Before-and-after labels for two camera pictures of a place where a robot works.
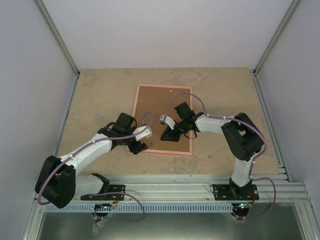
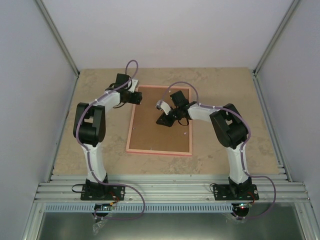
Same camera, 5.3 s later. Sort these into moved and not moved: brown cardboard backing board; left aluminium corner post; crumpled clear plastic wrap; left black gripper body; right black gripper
Moved: right black gripper; left black gripper body
Not moved: crumpled clear plastic wrap; brown cardboard backing board; left aluminium corner post
